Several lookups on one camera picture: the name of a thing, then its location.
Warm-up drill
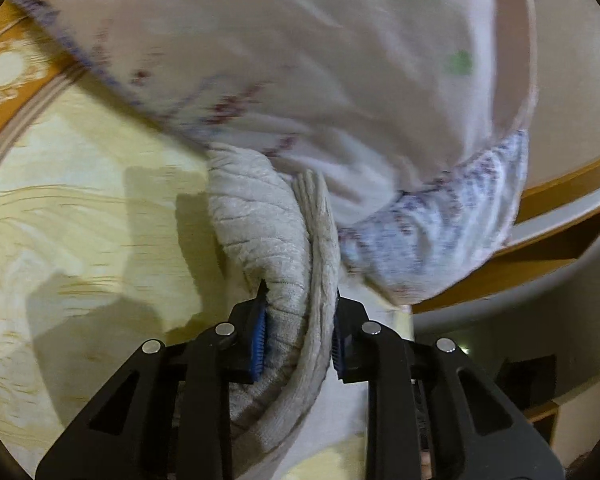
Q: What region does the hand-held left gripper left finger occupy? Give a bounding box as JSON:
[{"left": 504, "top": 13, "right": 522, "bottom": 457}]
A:
[{"left": 35, "top": 280, "right": 268, "bottom": 480}]

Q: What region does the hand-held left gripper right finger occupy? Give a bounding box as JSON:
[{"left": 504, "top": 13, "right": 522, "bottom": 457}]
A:
[{"left": 332, "top": 290, "right": 566, "bottom": 480}]

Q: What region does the grey cable-knit sweater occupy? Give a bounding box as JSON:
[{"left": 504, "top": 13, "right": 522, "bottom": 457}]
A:
[{"left": 177, "top": 142, "right": 416, "bottom": 480}]

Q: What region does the yellow patterned bedspread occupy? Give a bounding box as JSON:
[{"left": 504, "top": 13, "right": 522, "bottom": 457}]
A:
[{"left": 0, "top": 0, "right": 416, "bottom": 480}]

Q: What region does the white pillow with purple sprigs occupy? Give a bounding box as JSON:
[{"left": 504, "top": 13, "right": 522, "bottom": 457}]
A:
[{"left": 10, "top": 0, "right": 538, "bottom": 228}]

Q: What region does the wooden bed frame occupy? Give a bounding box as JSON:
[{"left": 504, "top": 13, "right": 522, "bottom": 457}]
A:
[{"left": 410, "top": 147, "right": 600, "bottom": 318}]

